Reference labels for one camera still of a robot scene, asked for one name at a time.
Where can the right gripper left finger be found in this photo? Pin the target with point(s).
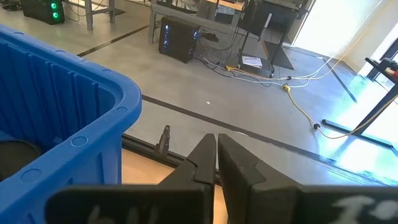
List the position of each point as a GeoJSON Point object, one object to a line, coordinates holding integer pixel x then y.
{"type": "Point", "coordinates": [186, 199]}

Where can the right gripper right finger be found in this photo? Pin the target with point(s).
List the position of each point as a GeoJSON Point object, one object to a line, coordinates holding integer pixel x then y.
{"type": "Point", "coordinates": [248, 193]}

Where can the blue plastic bin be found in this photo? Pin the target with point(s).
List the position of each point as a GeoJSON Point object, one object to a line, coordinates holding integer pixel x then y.
{"type": "Point", "coordinates": [77, 102]}

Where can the white sheet on stand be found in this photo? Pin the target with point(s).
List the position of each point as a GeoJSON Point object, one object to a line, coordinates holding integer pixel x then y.
{"type": "Point", "coordinates": [252, 61]}

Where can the black rolling stand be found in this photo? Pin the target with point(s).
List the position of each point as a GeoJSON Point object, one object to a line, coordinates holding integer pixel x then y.
{"type": "Point", "coordinates": [280, 56]}

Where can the long black metal pole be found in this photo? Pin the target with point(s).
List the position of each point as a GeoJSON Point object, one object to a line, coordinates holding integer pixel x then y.
{"type": "Point", "coordinates": [373, 115]}

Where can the computer tower with blue lights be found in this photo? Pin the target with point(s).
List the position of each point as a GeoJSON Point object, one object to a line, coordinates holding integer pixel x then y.
{"type": "Point", "coordinates": [178, 40]}

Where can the grey metal workbench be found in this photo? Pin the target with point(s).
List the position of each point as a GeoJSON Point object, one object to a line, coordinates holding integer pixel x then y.
{"type": "Point", "coordinates": [192, 20]}

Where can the small red object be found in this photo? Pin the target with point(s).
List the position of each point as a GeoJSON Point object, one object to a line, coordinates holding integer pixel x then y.
{"type": "Point", "coordinates": [395, 74]}

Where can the grey metal table legs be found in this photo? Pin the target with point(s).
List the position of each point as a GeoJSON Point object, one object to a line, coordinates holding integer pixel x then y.
{"type": "Point", "coordinates": [89, 15]}

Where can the computer tower with green lights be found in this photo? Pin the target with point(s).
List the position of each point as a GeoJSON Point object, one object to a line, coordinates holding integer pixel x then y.
{"type": "Point", "coordinates": [37, 12]}

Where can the black frame bracket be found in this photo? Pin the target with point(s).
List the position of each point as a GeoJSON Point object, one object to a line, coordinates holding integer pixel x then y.
{"type": "Point", "coordinates": [164, 140]}

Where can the black aluminium rig frame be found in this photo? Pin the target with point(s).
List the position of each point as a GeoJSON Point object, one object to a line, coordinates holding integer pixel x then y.
{"type": "Point", "coordinates": [140, 147]}

